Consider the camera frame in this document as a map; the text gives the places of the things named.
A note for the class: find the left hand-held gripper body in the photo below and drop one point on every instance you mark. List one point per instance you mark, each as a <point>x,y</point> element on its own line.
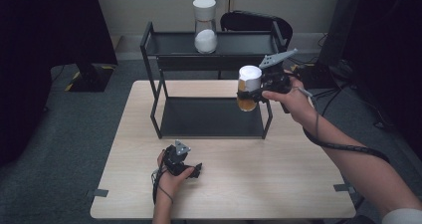
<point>175,161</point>

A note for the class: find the dark curtain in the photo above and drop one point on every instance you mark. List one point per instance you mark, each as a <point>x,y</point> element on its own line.
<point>391,51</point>
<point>40,51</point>

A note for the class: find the black chair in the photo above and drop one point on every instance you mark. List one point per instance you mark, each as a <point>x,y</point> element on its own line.
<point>245,20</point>

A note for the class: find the glass jar of orange powder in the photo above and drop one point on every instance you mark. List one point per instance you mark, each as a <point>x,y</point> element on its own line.
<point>249,78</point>

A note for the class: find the grey tape strip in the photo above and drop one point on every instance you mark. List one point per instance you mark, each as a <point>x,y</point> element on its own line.
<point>344,187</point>
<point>99,193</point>

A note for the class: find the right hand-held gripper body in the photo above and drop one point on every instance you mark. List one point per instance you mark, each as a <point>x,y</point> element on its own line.
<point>275,79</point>

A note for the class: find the black metal two-tier rack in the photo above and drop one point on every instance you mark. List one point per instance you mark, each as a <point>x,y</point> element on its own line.
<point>212,117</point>

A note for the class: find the person's left hand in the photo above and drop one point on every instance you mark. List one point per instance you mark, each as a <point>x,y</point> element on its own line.
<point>169,185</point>

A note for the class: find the person's right hand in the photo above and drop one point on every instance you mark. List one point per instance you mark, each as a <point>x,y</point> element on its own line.
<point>297,101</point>

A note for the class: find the glass jar of white powder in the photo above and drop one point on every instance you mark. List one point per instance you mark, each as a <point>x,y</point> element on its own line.
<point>205,41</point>

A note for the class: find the white sleeve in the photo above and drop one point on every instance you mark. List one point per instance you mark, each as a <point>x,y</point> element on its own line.
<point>403,216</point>

